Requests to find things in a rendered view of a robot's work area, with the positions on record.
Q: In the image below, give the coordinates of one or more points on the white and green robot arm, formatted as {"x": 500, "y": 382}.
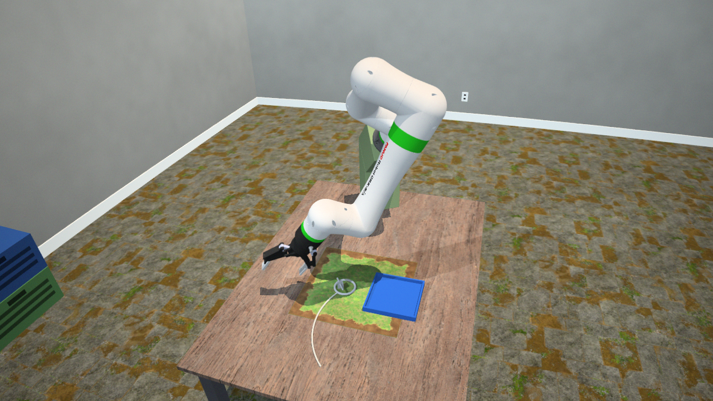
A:
{"x": 407, "y": 112}

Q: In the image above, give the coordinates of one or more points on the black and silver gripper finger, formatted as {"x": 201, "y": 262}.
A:
{"x": 308, "y": 263}
{"x": 275, "y": 253}

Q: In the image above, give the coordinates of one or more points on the blue tray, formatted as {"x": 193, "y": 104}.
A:
{"x": 400, "y": 296}

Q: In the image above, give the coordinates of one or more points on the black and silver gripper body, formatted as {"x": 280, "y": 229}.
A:
{"x": 294, "y": 247}

